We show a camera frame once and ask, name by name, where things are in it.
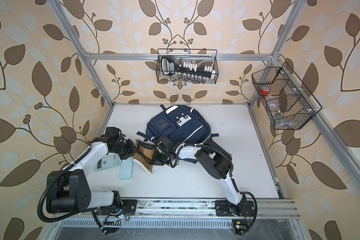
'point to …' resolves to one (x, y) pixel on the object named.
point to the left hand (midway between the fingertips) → (140, 149)
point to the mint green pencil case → (126, 169)
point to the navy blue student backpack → (181, 124)
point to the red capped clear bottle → (265, 90)
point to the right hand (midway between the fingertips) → (150, 164)
